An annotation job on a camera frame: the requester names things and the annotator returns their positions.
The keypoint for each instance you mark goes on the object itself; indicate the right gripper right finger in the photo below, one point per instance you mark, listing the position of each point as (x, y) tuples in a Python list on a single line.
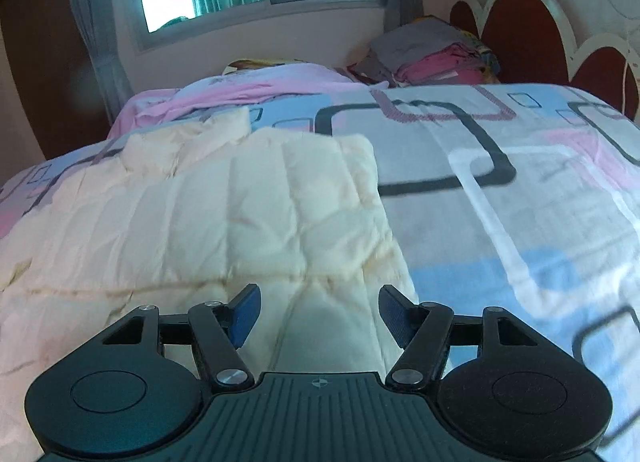
[(422, 331)]

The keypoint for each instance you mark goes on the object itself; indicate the red white scalloped headboard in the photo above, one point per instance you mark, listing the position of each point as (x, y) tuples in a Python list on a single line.
[(535, 42)]

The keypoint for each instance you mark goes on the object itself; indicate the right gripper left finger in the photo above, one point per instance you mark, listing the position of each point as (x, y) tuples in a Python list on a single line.
[(219, 330)]

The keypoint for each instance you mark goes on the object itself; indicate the pile of folded clothes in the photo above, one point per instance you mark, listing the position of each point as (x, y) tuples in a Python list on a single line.
[(428, 51)]

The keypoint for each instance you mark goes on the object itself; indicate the yellow patterned item behind bed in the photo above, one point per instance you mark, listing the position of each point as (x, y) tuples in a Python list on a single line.
[(245, 64)]

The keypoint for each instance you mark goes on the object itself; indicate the pink blanket pillow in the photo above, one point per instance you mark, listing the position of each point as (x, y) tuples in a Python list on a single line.
[(245, 87)]

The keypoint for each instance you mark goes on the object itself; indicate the grey left curtain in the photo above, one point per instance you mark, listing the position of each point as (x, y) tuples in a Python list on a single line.
[(95, 21)]

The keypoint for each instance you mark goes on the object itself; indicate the dark wooden door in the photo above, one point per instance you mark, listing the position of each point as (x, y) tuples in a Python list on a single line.
[(53, 75)]

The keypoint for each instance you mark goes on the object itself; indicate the patterned bed sheet mattress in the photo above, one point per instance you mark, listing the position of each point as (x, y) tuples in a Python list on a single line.
[(519, 195)]

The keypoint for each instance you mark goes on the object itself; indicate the cream puffer jacket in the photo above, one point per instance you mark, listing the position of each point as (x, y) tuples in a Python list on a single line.
[(195, 212)]

